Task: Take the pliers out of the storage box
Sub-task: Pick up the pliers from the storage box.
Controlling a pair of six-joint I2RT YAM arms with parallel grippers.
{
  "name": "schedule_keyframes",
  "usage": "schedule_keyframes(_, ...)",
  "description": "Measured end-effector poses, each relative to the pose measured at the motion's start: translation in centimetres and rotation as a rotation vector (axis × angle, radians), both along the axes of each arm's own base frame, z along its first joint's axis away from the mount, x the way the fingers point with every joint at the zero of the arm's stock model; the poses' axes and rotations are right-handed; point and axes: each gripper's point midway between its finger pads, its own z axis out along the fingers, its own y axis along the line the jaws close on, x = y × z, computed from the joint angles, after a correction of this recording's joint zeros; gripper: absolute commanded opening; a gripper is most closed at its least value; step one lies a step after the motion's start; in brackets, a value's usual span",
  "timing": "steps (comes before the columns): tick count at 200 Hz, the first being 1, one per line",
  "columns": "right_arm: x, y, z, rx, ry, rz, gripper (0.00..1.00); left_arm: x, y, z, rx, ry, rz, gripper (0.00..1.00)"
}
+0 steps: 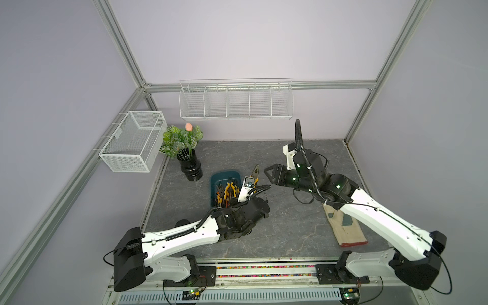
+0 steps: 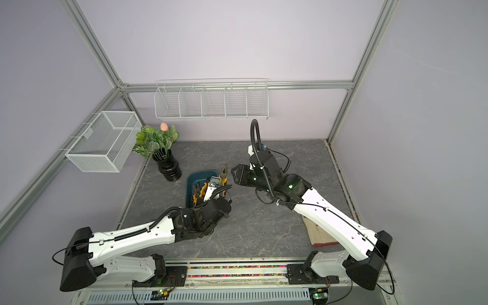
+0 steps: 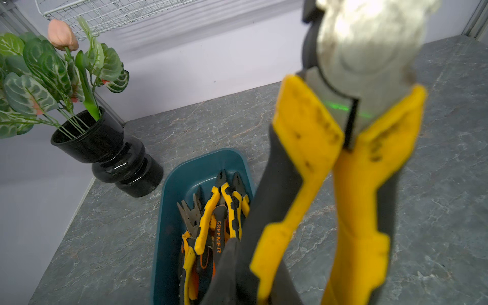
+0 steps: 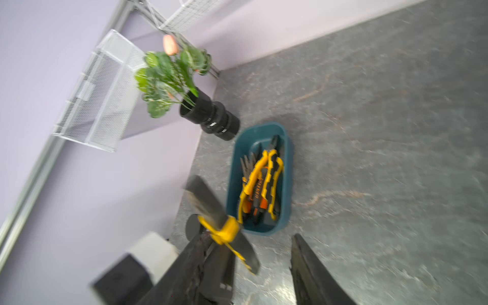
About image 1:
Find teal plastic storage box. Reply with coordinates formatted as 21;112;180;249
210;170;242;208

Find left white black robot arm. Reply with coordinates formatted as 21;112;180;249
109;185;271;292

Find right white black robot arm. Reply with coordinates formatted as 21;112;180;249
265;119;447;291

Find yellow black combination pliers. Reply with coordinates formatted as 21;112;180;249
224;182;238;203

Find beige work glove red cuff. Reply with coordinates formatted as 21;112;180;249
323;205;368;248

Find green plant in black vase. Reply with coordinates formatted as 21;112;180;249
160;123;203;182

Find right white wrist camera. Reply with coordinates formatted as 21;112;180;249
283;142;297;170

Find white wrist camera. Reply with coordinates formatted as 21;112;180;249
283;142;297;170
238;177;255;202

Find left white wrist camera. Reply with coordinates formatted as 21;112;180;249
238;177;255;202

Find aluminium front rail frame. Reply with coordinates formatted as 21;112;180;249
102;257;436;304

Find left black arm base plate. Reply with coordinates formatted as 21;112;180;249
163;266;217;287

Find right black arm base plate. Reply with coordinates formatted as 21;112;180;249
315;264;370;285

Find small white wire side basket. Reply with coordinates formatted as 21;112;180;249
99;111;167;173

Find long white wire wall basket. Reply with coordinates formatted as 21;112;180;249
179;78;294;120

